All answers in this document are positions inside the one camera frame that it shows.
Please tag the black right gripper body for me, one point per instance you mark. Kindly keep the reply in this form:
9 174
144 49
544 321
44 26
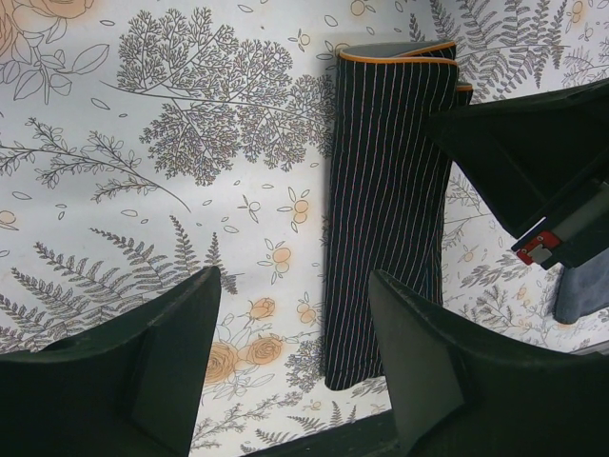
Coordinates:
570 235

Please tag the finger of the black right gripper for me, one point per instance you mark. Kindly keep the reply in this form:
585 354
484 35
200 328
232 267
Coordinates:
525 156

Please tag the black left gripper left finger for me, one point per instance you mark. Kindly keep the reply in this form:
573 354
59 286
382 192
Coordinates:
129 387

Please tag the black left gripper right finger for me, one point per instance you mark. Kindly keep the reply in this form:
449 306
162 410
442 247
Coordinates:
459 389

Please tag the black pinstriped underwear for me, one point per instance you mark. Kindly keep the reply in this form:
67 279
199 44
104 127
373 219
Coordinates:
387 189

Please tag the grey-blue folded cloth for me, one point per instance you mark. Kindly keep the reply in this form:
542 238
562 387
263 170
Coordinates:
582 290

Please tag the floral patterned table mat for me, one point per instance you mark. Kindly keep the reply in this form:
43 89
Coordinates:
143 140

